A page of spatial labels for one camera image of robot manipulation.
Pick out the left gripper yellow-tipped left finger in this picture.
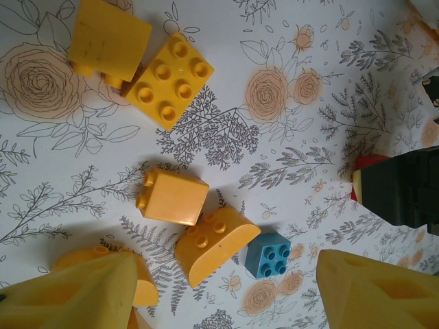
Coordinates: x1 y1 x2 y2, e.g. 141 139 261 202
0 249 138 329

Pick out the yellow six-stud lego brick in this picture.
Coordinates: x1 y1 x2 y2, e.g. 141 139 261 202
123 32 216 131

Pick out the small blue four-stud lego brick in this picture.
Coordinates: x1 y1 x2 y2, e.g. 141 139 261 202
244 232 292 280

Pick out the yellow rounded lego brick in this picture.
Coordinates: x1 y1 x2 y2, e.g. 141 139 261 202
51 245 159 308
174 206 262 289

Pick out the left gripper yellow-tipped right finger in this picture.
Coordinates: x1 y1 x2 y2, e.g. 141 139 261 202
315 249 439 329

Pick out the floral patterned table cover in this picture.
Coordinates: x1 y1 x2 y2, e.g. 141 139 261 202
0 0 439 329

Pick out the white plastic bin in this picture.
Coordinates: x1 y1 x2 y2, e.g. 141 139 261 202
407 0 439 32

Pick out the red lego brick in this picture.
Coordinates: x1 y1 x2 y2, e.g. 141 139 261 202
351 153 390 203

